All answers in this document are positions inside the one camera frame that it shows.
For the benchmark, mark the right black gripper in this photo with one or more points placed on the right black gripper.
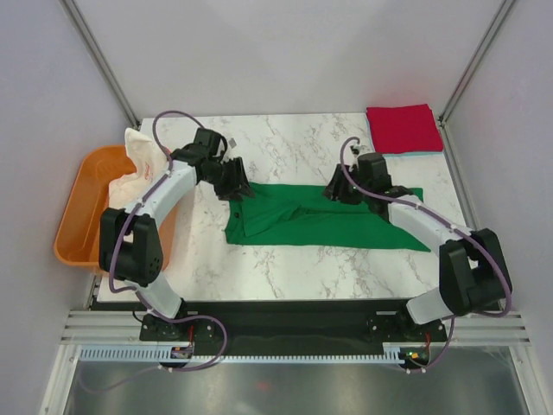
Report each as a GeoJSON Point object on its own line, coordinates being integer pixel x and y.
{"type": "Point", "coordinates": [332, 191]}

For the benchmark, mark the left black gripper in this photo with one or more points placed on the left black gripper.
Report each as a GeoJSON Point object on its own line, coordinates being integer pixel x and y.
{"type": "Point", "coordinates": [238, 184]}

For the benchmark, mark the green t shirt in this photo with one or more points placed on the green t shirt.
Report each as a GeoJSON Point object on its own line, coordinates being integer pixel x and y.
{"type": "Point", "coordinates": [299, 215]}

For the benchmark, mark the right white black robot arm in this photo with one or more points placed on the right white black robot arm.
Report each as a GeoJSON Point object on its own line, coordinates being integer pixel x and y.
{"type": "Point", "coordinates": [472, 269]}

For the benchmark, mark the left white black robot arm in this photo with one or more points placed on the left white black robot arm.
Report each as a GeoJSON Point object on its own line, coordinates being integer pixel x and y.
{"type": "Point", "coordinates": [130, 247]}

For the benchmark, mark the folded light blue t shirt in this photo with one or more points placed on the folded light blue t shirt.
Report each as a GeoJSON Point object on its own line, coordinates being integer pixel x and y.
{"type": "Point", "coordinates": [410, 153]}

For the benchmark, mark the folded red t shirt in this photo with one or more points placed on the folded red t shirt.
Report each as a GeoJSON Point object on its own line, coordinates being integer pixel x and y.
{"type": "Point", "coordinates": [410, 111]}

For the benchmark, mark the white crumpled t shirt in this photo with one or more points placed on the white crumpled t shirt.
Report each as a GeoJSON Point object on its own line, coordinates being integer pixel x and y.
{"type": "Point", "coordinates": [149, 162]}

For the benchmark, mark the orange plastic basket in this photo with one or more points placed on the orange plastic basket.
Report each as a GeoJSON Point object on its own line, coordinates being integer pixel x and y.
{"type": "Point", "coordinates": [77, 239]}

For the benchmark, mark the right aluminium corner post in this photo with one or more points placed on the right aluminium corner post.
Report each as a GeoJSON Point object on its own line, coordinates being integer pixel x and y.
{"type": "Point", "coordinates": [484, 46]}

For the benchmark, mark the aluminium corner post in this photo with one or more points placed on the aluminium corner post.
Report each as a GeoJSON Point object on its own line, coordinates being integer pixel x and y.
{"type": "Point", "coordinates": [92, 46]}
{"type": "Point", "coordinates": [484, 46]}

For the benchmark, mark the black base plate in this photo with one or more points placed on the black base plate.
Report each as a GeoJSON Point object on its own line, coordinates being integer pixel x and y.
{"type": "Point", "coordinates": [205, 309]}

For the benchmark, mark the white slotted cable duct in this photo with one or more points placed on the white slotted cable duct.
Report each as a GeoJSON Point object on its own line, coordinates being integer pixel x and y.
{"type": "Point", "coordinates": [172, 355]}

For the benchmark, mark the aluminium frame rail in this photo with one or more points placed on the aluminium frame rail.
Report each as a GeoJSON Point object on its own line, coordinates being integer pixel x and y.
{"type": "Point", "coordinates": [120, 327]}

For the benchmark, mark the left aluminium corner post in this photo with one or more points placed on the left aluminium corner post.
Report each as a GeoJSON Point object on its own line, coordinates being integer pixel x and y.
{"type": "Point", "coordinates": [92, 46]}

